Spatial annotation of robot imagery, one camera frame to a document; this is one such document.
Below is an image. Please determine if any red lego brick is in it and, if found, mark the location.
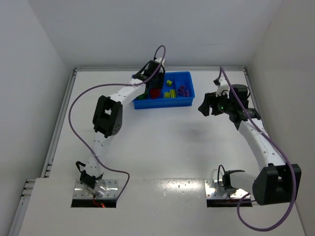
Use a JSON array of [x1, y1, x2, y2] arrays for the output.
[[150, 89, 161, 99]]

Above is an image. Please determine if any green two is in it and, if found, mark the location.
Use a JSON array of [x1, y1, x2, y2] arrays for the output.
[[136, 92, 148, 100]]

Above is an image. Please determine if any lime two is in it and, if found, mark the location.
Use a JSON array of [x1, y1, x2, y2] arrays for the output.
[[169, 89, 177, 98]]

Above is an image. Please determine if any purple paw lego brick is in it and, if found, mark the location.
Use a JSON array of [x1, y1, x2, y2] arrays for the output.
[[177, 85, 186, 95]]

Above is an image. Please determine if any purple butterfly lego brick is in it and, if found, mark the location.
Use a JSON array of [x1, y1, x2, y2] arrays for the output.
[[183, 90, 190, 97]]

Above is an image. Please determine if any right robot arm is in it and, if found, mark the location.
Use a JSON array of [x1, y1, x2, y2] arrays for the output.
[[198, 85, 302, 206]]

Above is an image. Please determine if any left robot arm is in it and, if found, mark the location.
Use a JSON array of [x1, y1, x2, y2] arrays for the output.
[[73, 58, 165, 190]]

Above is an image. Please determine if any blue plastic sorting bin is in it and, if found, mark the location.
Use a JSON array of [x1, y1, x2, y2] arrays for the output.
[[133, 71, 195, 109]]

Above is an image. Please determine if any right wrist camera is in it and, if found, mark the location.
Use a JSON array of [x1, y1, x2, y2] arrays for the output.
[[213, 77, 230, 97]]

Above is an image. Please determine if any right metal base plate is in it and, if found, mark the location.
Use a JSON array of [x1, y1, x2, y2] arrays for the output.
[[204, 179, 247, 200]]

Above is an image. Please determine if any metal base plate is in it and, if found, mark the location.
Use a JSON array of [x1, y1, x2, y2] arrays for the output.
[[73, 179, 118, 200], [204, 179, 247, 200]]

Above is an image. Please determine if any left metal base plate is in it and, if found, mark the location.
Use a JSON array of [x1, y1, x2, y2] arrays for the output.
[[73, 179, 118, 200]]

